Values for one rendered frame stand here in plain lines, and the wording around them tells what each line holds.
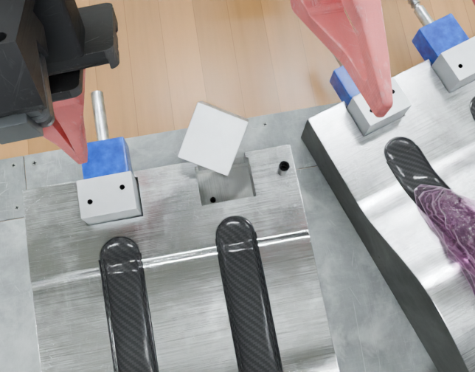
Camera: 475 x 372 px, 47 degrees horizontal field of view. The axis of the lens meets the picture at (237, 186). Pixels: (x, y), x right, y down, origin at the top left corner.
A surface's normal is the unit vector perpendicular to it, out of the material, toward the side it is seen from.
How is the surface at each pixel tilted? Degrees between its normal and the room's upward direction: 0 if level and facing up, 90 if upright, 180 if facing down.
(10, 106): 58
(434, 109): 0
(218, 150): 26
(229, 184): 0
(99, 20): 32
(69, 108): 80
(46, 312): 3
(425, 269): 21
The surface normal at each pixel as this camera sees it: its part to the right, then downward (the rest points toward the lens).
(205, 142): -0.02, 0.18
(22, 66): 0.18, 0.67
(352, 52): -0.04, -0.57
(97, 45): -0.12, -0.71
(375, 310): 0.02, -0.25
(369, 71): -0.95, 0.30
